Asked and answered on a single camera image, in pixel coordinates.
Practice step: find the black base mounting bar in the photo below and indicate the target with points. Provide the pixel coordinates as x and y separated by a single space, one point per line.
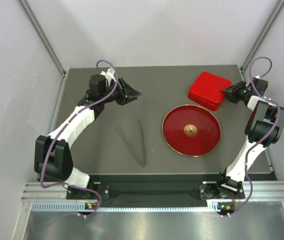
186 186

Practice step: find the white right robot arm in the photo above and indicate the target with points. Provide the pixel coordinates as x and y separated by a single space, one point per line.
263 129

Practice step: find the round dark red plate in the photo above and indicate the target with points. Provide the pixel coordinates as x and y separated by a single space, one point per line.
191 130

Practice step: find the metal serving tongs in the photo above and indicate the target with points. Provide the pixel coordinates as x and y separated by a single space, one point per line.
134 142

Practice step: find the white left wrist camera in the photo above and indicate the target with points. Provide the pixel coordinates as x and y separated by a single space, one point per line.
109 75

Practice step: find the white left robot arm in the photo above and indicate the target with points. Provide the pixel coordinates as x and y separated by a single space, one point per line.
53 157

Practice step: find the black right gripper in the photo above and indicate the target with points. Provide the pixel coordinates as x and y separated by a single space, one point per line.
232 91

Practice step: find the red rectangular lid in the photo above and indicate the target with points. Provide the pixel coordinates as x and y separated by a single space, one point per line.
206 90

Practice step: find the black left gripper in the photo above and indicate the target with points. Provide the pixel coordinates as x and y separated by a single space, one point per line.
132 94

